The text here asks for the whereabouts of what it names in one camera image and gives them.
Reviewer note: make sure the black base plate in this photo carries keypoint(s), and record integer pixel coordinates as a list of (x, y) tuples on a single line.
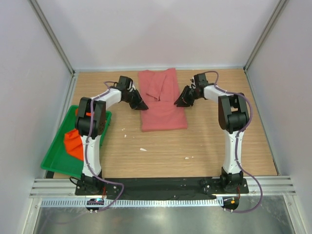
[(168, 188)]

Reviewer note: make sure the slotted white cable duct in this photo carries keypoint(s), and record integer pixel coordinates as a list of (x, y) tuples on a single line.
[(98, 203)]

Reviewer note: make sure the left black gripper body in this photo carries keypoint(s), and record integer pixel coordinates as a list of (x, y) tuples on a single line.
[(134, 100)]

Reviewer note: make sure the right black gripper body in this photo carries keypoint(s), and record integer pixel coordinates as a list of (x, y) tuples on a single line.
[(189, 95)]

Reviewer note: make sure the orange t shirt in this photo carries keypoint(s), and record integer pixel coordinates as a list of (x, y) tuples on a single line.
[(71, 138)]

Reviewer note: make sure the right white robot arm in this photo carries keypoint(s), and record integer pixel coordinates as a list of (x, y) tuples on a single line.
[(233, 119)]

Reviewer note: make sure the pink t shirt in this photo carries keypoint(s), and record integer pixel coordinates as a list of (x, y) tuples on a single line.
[(159, 90)]

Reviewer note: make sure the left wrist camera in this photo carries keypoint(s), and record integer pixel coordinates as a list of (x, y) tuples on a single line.
[(124, 83)]

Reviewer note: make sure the green plastic tray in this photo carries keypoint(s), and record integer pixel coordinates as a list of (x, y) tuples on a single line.
[(57, 159)]

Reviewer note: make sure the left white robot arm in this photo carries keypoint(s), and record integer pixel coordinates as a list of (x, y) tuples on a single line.
[(90, 123)]

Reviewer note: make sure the aluminium rail profile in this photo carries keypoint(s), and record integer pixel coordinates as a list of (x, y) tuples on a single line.
[(271, 185)]

